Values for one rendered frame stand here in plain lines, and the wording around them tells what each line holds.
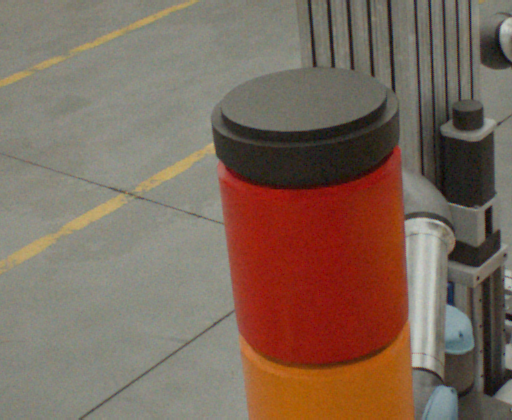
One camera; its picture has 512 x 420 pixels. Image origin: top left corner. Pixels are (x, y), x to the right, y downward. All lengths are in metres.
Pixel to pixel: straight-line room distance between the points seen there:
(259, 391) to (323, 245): 0.06
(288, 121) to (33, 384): 4.18
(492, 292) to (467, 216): 0.22
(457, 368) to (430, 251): 0.47
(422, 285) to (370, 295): 1.41
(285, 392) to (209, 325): 4.27
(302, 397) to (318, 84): 0.09
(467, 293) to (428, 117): 0.37
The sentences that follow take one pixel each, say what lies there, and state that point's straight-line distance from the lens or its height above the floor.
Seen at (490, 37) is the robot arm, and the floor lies 1.62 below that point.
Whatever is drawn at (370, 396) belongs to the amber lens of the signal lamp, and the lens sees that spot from 0.34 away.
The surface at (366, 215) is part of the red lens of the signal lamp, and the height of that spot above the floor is 2.31.
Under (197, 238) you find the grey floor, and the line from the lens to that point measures 5.22.
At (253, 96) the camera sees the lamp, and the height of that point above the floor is 2.34.
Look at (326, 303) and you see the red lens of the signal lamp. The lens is 0.32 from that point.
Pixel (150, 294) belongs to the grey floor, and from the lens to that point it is 4.87.
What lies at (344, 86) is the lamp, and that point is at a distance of 0.32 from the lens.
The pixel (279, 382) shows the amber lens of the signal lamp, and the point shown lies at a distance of 0.34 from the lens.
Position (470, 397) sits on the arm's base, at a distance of 2.27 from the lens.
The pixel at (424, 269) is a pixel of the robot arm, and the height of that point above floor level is 1.57.
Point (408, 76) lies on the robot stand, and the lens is 2.18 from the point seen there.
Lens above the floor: 2.46
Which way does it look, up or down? 26 degrees down
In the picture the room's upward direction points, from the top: 6 degrees counter-clockwise
